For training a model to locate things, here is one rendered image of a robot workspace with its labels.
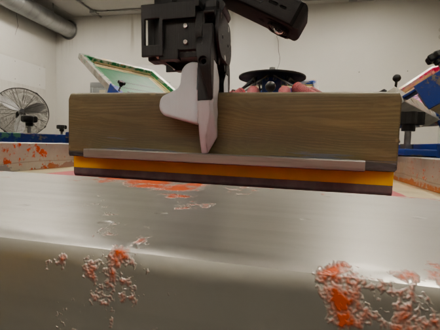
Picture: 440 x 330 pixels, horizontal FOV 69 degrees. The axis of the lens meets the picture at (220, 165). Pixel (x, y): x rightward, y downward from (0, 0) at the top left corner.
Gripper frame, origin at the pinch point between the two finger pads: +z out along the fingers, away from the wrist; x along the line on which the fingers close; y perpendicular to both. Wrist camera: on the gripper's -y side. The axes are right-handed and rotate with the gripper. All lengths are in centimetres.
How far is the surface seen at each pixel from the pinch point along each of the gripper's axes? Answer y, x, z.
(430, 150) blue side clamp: -27.3, -15.9, 1.0
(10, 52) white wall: 375, -351, -132
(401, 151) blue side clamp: -24.0, -17.2, 1.2
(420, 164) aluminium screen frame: -24.0, -10.4, 2.7
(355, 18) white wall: -95, -440, -176
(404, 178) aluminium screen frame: -24.0, -15.3, 5.0
